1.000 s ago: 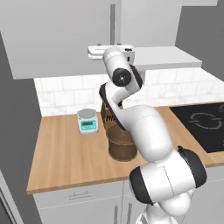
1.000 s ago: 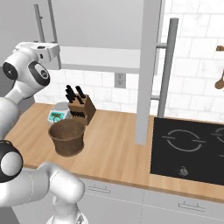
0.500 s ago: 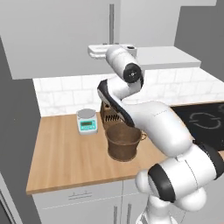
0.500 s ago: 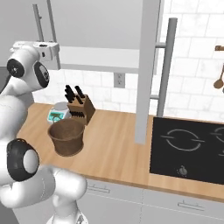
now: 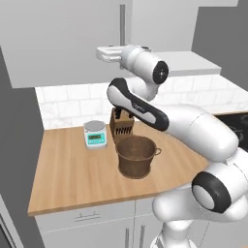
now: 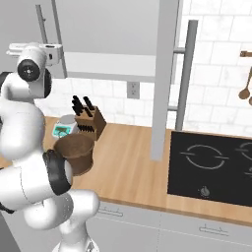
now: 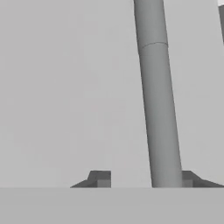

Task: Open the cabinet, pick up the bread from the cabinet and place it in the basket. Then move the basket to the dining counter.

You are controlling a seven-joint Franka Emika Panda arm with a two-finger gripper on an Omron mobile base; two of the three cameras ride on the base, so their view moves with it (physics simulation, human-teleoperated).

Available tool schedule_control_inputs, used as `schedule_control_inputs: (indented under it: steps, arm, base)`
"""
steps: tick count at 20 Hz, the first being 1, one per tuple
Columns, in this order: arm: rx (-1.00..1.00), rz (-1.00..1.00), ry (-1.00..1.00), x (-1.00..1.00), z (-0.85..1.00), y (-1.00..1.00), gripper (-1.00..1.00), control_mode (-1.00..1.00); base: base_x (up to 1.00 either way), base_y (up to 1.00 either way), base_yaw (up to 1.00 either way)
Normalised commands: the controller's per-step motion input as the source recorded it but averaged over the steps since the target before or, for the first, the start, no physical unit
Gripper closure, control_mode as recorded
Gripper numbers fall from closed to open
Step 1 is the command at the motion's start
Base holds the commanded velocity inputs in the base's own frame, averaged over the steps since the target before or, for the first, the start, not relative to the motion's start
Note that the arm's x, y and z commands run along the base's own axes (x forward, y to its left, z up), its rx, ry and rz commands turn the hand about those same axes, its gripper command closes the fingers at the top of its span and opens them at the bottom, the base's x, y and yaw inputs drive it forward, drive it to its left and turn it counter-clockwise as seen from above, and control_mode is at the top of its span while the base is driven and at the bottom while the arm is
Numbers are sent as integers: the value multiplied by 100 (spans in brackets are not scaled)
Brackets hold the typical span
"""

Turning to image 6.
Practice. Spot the white kitchen scale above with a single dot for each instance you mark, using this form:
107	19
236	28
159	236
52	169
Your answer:
65	126

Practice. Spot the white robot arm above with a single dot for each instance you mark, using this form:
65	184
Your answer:
19	138

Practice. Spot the grey drawer front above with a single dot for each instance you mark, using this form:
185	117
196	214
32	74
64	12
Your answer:
203	229
131	215

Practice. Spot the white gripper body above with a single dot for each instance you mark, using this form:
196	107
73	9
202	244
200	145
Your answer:
14	49

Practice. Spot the black hob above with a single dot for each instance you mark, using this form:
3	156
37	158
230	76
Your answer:
210	167

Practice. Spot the wooden knife block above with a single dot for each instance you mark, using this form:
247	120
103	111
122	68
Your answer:
92	123

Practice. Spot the brown basket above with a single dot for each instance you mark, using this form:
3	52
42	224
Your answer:
77	154

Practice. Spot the white wall socket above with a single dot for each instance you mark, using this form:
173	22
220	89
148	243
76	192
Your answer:
133	90

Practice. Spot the grey wall cabinet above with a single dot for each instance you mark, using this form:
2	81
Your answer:
108	32

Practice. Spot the wooden hanging spoon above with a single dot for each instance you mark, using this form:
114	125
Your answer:
244	93

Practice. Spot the wooden tool rail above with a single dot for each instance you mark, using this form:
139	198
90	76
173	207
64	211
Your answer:
246	53

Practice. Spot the wide grey cabinet door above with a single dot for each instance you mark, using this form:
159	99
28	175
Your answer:
19	23

